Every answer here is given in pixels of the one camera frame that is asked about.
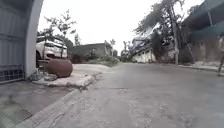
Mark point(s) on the white house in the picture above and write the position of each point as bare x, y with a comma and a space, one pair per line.
143, 51

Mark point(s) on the concrete kerb slab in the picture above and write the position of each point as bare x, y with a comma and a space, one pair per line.
71, 79

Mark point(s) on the grey asphalt road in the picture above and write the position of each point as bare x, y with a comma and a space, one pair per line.
143, 96

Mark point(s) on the large brown clay pot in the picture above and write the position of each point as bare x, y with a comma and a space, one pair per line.
59, 68

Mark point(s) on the thin young tree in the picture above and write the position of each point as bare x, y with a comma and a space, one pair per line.
63, 30

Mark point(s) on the white car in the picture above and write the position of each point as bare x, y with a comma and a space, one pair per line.
53, 49

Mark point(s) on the tall leaning tree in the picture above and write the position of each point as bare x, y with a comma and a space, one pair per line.
170, 26

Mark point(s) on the concrete driveway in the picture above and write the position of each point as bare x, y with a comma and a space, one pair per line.
23, 100

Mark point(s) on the green roofed building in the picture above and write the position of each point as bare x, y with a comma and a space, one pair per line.
208, 31

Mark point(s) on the grey metal gate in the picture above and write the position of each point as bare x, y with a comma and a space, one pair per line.
13, 40

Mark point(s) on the dark green wall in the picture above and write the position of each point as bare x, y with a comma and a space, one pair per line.
88, 51

